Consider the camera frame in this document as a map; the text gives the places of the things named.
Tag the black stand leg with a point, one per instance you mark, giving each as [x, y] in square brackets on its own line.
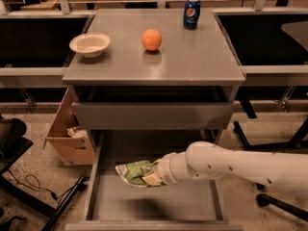
[65, 199]

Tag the open grey middle drawer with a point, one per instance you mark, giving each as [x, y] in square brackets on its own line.
[112, 205]

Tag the blue pepsi can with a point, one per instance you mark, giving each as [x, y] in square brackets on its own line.
[191, 14]

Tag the white paper bowl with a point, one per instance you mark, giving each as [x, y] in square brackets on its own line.
[90, 45]

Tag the black chair base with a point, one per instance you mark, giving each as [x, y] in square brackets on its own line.
[297, 141]

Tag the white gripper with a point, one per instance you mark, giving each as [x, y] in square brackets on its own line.
[164, 171]

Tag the orange fruit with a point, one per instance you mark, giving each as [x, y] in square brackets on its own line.
[151, 40]

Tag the cardboard box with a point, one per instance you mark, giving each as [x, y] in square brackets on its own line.
[66, 137]

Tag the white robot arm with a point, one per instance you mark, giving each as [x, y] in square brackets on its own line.
[203, 160]

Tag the black office chair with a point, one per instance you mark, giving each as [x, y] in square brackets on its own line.
[12, 145]

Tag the closed grey top drawer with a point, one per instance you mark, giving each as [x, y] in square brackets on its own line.
[152, 116]

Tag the grey drawer cabinet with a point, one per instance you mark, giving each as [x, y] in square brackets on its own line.
[190, 66]

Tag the green jalapeno chip bag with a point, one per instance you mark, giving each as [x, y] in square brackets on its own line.
[132, 173]

